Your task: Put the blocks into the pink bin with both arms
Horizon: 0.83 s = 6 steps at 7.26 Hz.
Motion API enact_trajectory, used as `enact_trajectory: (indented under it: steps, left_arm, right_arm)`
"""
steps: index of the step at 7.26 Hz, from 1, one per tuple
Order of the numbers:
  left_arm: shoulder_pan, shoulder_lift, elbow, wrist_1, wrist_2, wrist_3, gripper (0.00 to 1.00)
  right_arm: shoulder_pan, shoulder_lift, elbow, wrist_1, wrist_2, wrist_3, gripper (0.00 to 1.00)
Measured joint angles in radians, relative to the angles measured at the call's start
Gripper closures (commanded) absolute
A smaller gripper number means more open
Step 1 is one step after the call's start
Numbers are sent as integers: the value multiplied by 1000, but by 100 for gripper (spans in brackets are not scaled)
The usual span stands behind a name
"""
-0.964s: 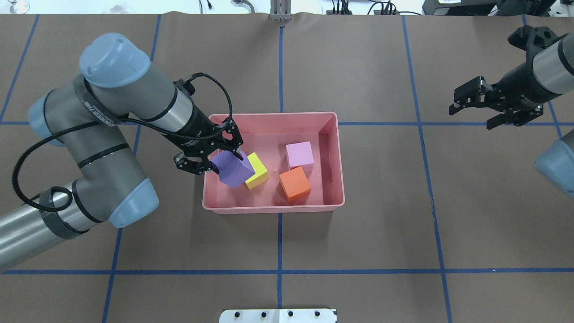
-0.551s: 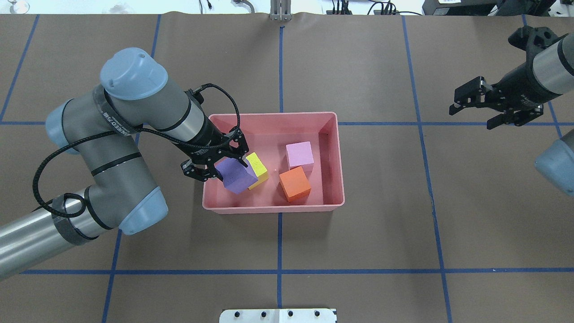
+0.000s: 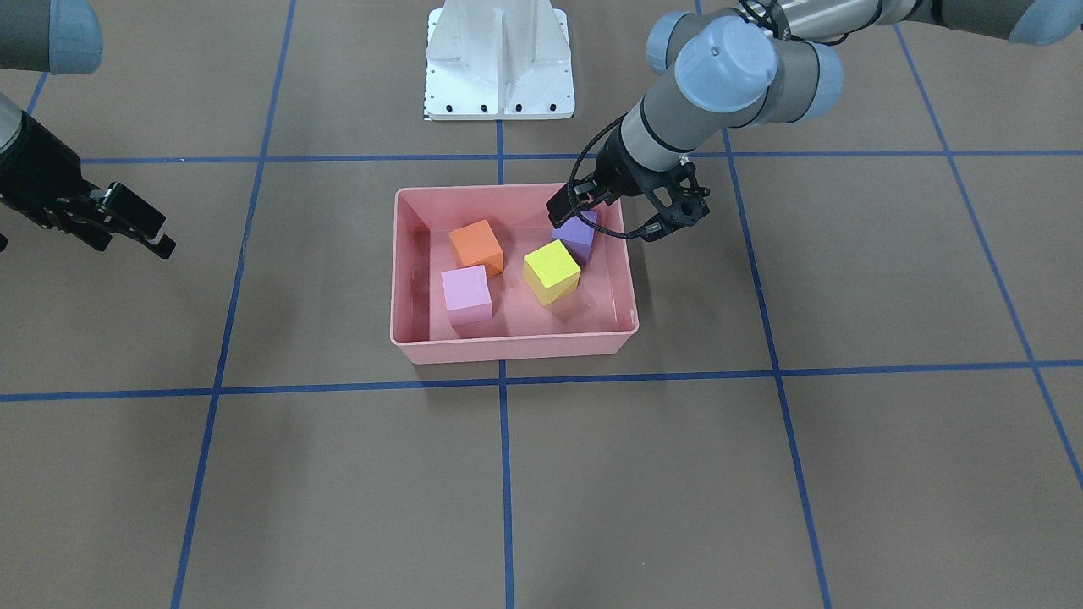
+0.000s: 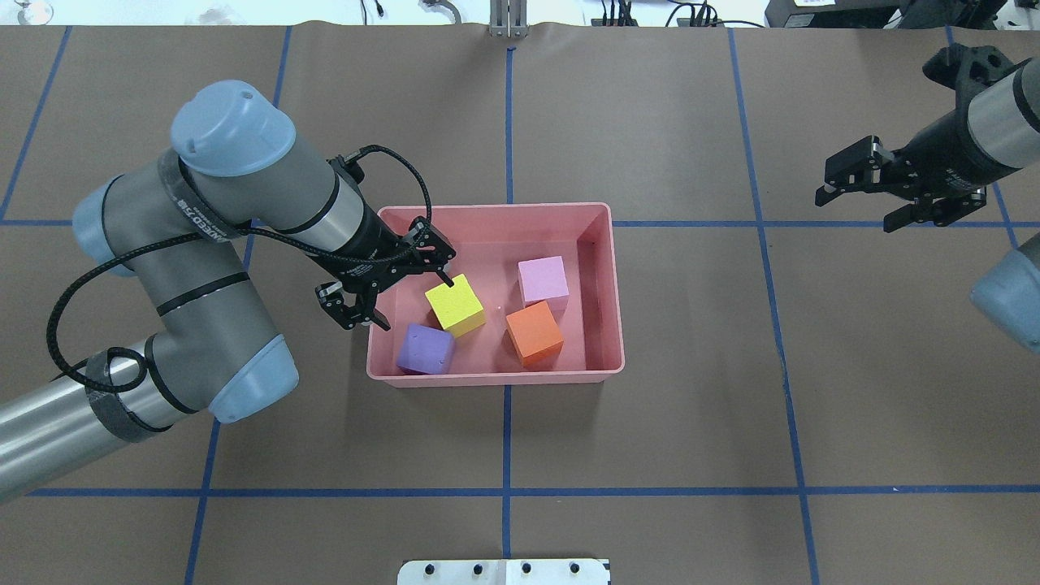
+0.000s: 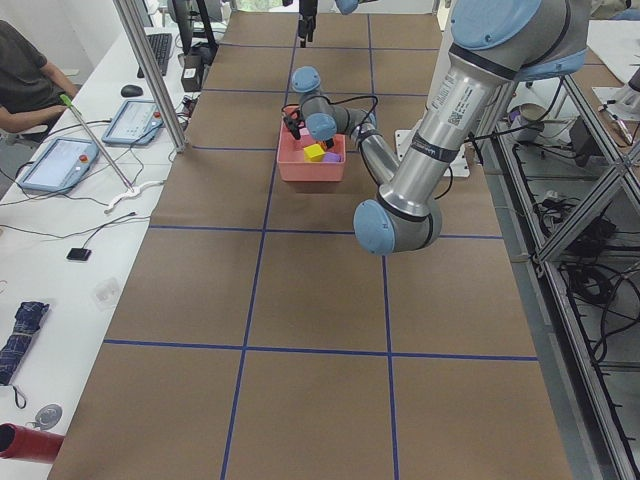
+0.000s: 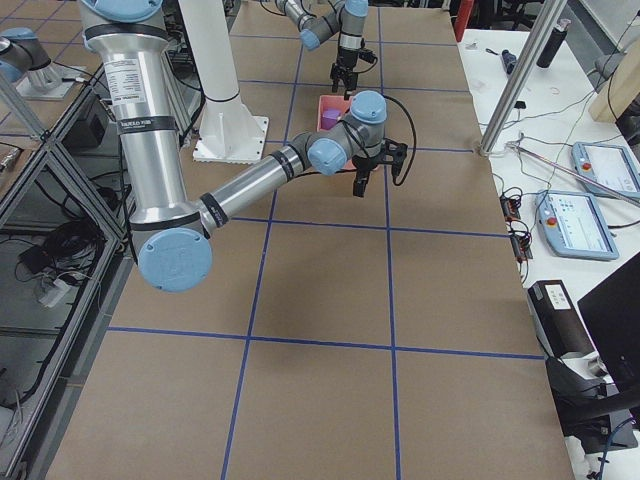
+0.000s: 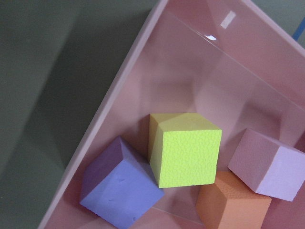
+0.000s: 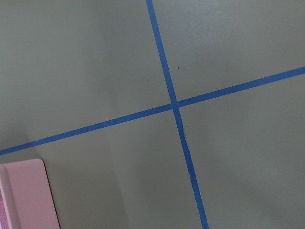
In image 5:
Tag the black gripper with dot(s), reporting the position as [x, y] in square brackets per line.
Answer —
[306, 11]

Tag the light pink foam block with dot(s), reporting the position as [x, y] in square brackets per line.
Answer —
[306, 141]

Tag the yellow foam block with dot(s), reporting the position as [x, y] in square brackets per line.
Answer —
[314, 153]

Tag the purple foam block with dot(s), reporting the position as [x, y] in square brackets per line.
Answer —
[332, 157]

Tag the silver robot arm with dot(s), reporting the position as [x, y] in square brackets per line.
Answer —
[544, 39]
[345, 7]

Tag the pink plastic bin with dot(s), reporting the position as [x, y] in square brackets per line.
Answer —
[294, 168]

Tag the black keyboard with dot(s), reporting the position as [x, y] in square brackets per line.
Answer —
[161, 46]

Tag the black computer mouse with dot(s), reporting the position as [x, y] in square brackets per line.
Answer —
[131, 91]

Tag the far blue teach pendant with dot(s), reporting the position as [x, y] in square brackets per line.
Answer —
[136, 123]

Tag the blue teach pendant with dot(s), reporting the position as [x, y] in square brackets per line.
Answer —
[61, 166]
[136, 123]

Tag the metal rod green tip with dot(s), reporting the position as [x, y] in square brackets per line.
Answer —
[77, 114]

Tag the near blue teach pendant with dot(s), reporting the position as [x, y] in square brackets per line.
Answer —
[61, 166]

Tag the seated person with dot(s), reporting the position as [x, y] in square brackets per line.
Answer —
[31, 85]

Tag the small black device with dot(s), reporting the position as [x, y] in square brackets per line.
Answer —
[79, 254]

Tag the folded dark blue umbrella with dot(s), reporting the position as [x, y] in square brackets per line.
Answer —
[28, 319]

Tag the red cylinder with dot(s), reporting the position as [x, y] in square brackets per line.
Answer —
[26, 444]

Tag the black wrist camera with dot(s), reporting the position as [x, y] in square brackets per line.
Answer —
[294, 123]

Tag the aluminium frame post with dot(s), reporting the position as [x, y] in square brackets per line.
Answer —
[134, 29]

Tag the white camera stand base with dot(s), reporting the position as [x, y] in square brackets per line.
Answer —
[459, 91]

